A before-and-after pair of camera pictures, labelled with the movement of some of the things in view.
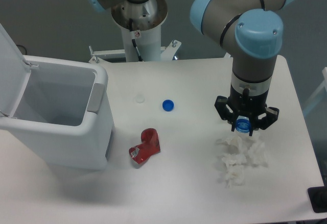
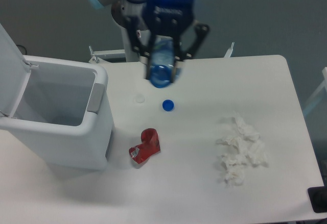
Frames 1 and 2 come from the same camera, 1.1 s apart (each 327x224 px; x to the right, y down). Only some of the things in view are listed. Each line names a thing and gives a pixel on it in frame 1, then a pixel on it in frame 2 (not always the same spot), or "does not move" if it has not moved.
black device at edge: (318, 197) does not move
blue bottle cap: (168, 105) does not move
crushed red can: (149, 145) does not move
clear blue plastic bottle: (243, 124) → (162, 72)
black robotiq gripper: (243, 104) → (169, 9)
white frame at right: (324, 83) does not move
